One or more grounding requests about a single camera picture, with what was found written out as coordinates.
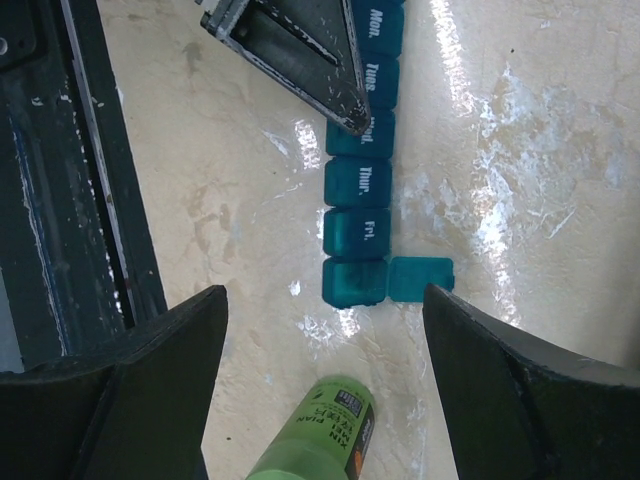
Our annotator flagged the green pill bottle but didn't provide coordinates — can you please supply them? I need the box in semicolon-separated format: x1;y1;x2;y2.
248;375;375;480

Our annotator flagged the teal weekly pill organizer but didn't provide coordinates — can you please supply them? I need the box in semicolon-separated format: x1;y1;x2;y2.
321;1;455;309

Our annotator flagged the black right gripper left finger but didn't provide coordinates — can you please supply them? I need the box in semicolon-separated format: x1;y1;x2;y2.
1;286;228;479

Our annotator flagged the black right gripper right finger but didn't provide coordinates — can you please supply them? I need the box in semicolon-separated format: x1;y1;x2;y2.
423;284;639;479

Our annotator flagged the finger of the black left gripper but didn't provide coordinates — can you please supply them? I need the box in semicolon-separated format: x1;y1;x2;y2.
199;0;371;135

